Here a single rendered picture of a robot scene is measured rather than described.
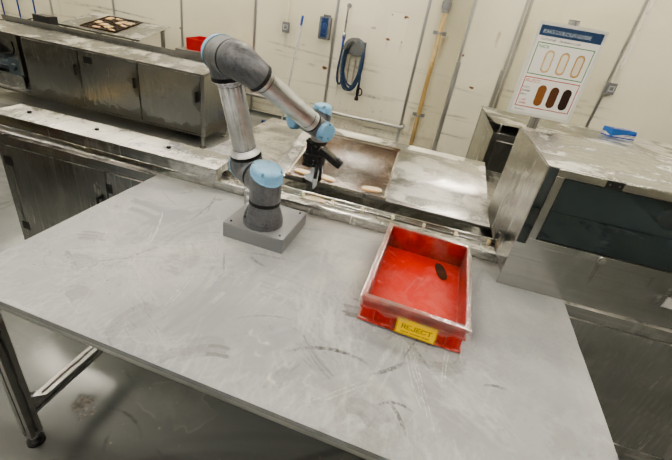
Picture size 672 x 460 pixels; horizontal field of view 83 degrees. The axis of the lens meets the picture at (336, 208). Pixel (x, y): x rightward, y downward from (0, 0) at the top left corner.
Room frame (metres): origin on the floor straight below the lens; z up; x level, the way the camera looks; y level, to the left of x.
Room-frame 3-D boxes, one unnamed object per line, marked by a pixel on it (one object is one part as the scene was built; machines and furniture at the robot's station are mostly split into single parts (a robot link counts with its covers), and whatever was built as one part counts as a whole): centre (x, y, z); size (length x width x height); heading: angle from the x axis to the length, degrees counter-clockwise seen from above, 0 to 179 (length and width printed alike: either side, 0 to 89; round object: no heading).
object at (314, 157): (1.55, 0.13, 1.07); 0.09 x 0.08 x 0.12; 80
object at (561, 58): (2.11, -0.98, 1.50); 0.33 x 0.01 x 0.45; 86
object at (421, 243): (1.06, -0.33, 0.87); 0.49 x 0.34 x 0.10; 167
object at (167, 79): (4.71, 2.90, 0.51); 3.00 x 1.26 x 1.03; 80
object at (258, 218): (1.24, 0.27, 0.93); 0.15 x 0.15 x 0.10
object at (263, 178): (1.24, 0.27, 1.05); 0.13 x 0.12 x 0.14; 42
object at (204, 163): (1.73, 1.16, 0.89); 1.25 x 0.18 x 0.09; 80
